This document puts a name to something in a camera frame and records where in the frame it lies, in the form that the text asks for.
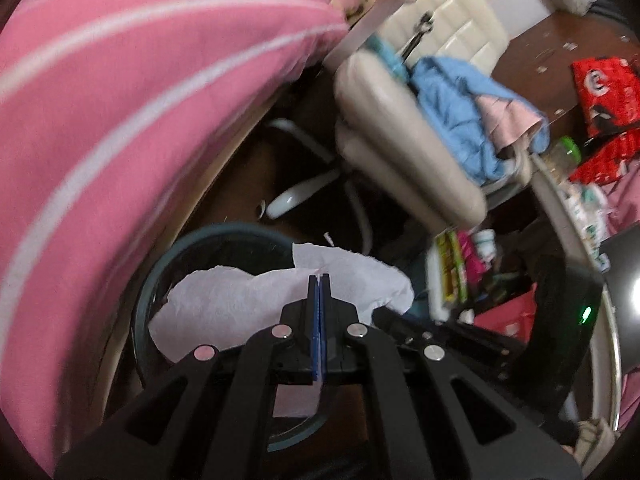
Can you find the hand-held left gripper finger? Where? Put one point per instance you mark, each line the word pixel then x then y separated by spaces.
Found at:
pixel 324 330
pixel 314 330

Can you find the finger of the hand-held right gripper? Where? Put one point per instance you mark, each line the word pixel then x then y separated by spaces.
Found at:
pixel 395 322

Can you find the white tissue paper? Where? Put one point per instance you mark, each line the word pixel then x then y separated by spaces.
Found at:
pixel 225 300

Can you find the dark round bin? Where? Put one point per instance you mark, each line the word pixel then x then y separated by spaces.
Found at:
pixel 235 252

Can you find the red plastic bag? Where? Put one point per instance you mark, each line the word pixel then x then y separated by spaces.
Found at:
pixel 510 315

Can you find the green and pink box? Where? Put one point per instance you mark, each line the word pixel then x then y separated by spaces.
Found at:
pixel 447 270

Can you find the white green printed pack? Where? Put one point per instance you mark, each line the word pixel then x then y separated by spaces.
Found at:
pixel 585 220

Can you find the red printed packet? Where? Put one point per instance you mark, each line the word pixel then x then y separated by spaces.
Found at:
pixel 607 160
pixel 605 95

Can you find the green-capped bottle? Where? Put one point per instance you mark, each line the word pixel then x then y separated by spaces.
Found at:
pixel 565 152

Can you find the pink cloth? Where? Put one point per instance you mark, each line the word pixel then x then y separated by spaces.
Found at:
pixel 505 120

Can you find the white padded office chair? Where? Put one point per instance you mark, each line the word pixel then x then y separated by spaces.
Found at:
pixel 400 110

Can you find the light blue cloth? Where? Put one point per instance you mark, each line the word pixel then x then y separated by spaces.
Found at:
pixel 450 105

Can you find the wooden desk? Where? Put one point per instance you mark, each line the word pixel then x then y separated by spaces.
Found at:
pixel 540 50

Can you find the teal cloth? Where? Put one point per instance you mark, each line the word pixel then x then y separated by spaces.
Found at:
pixel 385 55

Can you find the pink striped bed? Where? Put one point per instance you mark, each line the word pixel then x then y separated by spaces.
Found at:
pixel 125 110

